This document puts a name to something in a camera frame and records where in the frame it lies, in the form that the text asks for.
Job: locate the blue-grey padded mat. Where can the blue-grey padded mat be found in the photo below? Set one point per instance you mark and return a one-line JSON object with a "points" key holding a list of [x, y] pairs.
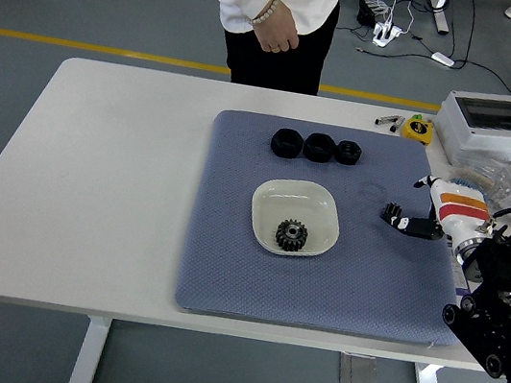
{"points": [[269, 291]]}

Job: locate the grey electrical enclosure box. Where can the grey electrical enclosure box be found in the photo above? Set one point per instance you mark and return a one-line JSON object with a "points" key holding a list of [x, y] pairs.
{"points": [[492, 137]]}

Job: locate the yellow tape measure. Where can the yellow tape measure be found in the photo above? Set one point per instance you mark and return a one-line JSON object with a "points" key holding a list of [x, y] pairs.
{"points": [[417, 129]]}

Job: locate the purple-edged white card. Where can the purple-edged white card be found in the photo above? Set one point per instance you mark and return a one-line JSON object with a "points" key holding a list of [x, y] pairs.
{"points": [[458, 277]]}

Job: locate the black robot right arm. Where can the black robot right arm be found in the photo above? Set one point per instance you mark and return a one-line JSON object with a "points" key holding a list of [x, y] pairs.
{"points": [[502, 260]]}

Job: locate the small black gear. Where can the small black gear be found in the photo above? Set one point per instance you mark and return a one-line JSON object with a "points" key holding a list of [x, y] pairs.
{"points": [[391, 208]]}

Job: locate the clear bag of blue resistors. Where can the clear bag of blue resistors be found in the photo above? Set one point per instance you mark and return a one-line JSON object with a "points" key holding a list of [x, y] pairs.
{"points": [[478, 168]]}

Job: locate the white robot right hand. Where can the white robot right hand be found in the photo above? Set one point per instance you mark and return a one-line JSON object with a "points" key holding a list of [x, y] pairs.
{"points": [[457, 209]]}

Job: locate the small black hex nut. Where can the small black hex nut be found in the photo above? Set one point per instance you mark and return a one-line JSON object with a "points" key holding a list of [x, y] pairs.
{"points": [[349, 153]]}

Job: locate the grey desk leg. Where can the grey desk leg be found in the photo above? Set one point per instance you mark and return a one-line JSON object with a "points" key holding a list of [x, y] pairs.
{"points": [[440, 12]]}

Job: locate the person's right hand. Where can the person's right hand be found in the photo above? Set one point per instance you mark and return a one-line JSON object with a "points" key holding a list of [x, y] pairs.
{"points": [[278, 30]]}

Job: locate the white power strip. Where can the white power strip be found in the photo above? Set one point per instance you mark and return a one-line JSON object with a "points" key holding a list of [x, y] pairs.
{"points": [[386, 33]]}

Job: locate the white square dish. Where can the white square dish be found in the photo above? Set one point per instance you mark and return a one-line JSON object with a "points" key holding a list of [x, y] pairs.
{"points": [[292, 202]]}

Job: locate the black marker pen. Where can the black marker pen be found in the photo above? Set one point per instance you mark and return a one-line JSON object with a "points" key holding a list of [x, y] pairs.
{"points": [[394, 127]]}

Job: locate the black charger box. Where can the black charger box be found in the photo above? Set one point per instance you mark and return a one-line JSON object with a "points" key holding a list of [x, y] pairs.
{"points": [[366, 14]]}

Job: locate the large black bevel gear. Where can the large black bevel gear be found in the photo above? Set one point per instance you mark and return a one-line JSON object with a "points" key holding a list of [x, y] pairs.
{"points": [[291, 236]]}

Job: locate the large black hex nut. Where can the large black hex nut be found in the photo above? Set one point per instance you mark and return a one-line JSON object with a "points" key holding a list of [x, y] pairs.
{"points": [[320, 147], [286, 143]]}

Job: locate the grey metal floor plate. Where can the grey metal floor plate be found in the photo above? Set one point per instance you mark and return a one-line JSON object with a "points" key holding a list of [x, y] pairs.
{"points": [[358, 372]]}

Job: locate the white power adapter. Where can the white power adapter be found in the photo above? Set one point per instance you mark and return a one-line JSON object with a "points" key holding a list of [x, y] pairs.
{"points": [[443, 59]]}

